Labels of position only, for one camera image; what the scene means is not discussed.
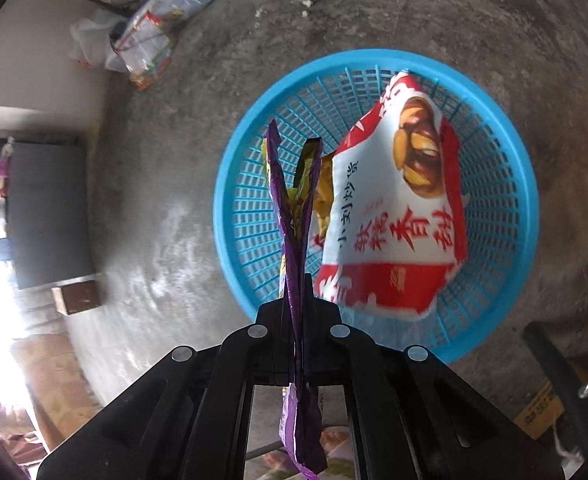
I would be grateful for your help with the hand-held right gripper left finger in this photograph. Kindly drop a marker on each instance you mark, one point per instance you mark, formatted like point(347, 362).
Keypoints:
point(274, 325)

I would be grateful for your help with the gold snack packet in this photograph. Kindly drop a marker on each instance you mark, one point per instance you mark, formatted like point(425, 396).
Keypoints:
point(324, 200)

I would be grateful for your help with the crumpled white plastic bag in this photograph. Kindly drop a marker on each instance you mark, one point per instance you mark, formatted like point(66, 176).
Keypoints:
point(88, 40)

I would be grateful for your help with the red and white snack bag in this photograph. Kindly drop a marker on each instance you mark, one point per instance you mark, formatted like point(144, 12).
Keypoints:
point(384, 220)

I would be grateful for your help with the black metal frame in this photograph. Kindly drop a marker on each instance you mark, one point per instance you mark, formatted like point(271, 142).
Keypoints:
point(559, 355)

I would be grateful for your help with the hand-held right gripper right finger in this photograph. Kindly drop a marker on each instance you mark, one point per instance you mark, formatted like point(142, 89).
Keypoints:
point(324, 322)

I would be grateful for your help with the blue plastic basket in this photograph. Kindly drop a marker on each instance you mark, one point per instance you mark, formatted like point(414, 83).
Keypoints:
point(274, 110)

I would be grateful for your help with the purple snack wrapper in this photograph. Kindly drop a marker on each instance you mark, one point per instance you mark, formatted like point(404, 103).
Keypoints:
point(296, 260)

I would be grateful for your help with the wooden block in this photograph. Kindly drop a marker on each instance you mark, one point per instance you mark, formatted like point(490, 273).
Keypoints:
point(76, 299)

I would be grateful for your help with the dark cluttered side table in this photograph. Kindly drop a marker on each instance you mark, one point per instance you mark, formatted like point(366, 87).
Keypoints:
point(48, 210)

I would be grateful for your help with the brown cardboard carton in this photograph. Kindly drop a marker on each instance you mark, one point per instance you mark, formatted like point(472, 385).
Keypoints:
point(539, 407)

